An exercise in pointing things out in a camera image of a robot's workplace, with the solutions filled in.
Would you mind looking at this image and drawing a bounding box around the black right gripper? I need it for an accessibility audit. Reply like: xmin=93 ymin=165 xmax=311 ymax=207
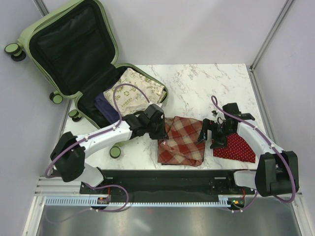
xmin=195 ymin=118 xmax=234 ymax=149

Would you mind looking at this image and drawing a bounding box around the cream printed garment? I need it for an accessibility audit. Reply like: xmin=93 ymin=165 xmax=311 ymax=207
xmin=103 ymin=68 xmax=166 ymax=116

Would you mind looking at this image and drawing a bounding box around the purple garment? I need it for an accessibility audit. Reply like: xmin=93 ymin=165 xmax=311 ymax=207
xmin=94 ymin=93 xmax=122 ymax=124

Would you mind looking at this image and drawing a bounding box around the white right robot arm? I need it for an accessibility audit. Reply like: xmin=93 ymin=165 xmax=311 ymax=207
xmin=197 ymin=103 xmax=299 ymax=203

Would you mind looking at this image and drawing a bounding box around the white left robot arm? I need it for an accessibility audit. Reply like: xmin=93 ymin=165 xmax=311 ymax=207
xmin=50 ymin=104 xmax=168 ymax=193

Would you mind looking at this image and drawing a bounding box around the red polka dot cloth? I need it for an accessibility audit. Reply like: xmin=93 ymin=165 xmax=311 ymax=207
xmin=213 ymin=134 xmax=256 ymax=163

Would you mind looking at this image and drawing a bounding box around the red plaid folded shirt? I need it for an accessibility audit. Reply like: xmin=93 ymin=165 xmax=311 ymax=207
xmin=157 ymin=116 xmax=205 ymax=167

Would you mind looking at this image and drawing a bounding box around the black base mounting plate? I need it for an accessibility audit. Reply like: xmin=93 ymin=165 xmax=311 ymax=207
xmin=80 ymin=170 xmax=254 ymax=202

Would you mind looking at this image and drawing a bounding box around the green hard-shell suitcase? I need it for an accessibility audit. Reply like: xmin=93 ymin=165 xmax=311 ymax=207
xmin=4 ymin=0 xmax=169 ymax=159

